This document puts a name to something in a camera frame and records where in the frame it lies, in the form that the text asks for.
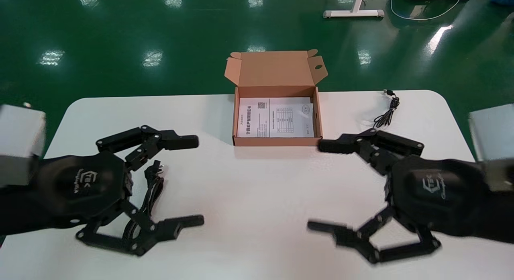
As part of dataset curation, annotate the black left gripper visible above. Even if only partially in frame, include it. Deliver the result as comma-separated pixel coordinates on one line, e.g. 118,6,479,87
30,125,205,257

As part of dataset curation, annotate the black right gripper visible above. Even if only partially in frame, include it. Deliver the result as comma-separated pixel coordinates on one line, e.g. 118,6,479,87
307,129,494,265

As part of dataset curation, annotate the black power cord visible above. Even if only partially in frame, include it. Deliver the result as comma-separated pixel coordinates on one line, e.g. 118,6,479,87
122,160,165,242

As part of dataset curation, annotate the black wired computer mouse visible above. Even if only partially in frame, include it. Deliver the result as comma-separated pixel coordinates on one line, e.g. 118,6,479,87
373,89,401,130

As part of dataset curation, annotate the brown cardboard storage box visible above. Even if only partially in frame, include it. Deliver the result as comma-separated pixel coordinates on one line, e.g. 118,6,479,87
224,49,328,147

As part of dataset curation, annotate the white printed paper sheet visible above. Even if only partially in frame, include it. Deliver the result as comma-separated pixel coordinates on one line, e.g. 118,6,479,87
268,97,315,138

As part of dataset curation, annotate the white instruction booklet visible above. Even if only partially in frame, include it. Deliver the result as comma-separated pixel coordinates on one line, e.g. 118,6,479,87
237,98,270,138

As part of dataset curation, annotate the white metal stand foot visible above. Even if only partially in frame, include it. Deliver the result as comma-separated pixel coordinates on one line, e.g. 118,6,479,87
323,0,385,18

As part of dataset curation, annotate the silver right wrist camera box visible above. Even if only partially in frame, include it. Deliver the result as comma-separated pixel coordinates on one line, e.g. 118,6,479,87
469,104,514,192

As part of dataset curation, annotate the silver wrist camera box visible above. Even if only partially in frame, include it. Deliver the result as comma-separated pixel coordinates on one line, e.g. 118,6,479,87
0,104,46,188
469,104,514,192

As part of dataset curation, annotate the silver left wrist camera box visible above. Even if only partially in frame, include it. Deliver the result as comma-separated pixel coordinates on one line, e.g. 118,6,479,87
0,104,46,188

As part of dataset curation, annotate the white floor cable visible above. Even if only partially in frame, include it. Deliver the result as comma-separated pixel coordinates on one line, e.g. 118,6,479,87
383,0,466,21

